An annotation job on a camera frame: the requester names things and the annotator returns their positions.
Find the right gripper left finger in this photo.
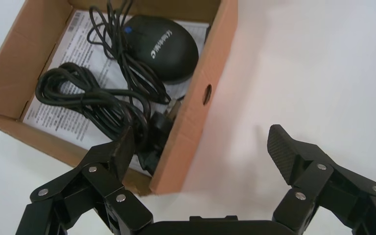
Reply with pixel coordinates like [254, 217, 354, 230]
[15, 126, 154, 235]

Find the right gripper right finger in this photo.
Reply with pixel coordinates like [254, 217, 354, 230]
[267, 124, 376, 235]

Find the brown cardboard storage box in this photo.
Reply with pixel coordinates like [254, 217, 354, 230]
[0, 0, 239, 196]

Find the white printed instruction sheet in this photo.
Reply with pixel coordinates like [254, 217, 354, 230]
[22, 9, 211, 178]

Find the thick black bundled cable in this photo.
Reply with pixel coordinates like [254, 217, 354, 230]
[35, 62, 176, 176]

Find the black wired computer mouse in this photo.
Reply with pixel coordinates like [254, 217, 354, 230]
[87, 0, 200, 121]

